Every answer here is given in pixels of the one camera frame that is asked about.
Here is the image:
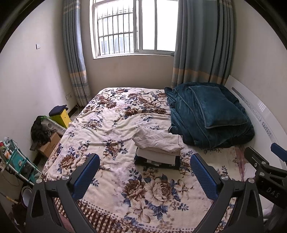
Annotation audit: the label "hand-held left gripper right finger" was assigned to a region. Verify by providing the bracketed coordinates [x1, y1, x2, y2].
[190, 153, 264, 233]

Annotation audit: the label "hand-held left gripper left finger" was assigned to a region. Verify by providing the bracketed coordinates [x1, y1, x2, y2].
[25, 153, 100, 233]

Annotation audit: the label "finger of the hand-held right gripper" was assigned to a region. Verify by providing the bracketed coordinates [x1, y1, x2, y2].
[244, 147, 287, 180]
[270, 143, 287, 162]

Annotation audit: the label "beige long-sleeve shirt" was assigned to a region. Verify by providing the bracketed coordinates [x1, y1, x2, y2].
[132, 125, 185, 154]

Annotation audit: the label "black folded clothes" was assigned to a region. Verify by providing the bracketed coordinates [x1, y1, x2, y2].
[134, 153, 181, 170]

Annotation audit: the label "black clothes pile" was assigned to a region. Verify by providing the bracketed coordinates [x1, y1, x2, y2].
[31, 115, 52, 145]

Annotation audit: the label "white crumpled cloth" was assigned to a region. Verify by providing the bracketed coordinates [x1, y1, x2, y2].
[243, 163, 257, 182]

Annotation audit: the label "cardboard box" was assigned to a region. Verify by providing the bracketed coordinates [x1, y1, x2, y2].
[37, 132, 61, 158]

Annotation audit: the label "white bed headboard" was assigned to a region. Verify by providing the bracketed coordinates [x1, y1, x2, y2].
[224, 75, 287, 162]

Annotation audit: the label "white folded garment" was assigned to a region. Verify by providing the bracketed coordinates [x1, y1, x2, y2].
[136, 147, 177, 164]

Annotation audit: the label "plastic basin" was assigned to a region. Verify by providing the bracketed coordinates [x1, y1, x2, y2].
[21, 186, 35, 206]

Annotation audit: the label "yellow box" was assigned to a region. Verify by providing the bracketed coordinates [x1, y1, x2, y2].
[50, 109, 69, 129]

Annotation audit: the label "teal pillow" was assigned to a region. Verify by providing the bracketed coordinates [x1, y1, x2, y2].
[188, 86, 248, 129]

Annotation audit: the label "teal quilt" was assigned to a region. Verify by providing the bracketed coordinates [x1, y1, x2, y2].
[164, 82, 255, 148]

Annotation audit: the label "floral blanket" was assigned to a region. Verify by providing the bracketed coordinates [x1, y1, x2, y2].
[41, 87, 244, 233]

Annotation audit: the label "teal storage rack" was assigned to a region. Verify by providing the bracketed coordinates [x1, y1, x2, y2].
[0, 138, 42, 185]

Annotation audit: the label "thin wooden stick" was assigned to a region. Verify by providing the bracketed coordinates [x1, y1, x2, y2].
[0, 191, 19, 204]

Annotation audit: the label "blue-grey striped curtain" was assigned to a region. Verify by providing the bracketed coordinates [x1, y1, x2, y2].
[63, 0, 92, 107]
[171, 0, 235, 89]

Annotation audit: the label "barred window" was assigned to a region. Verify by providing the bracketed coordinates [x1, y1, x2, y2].
[91, 0, 178, 59]

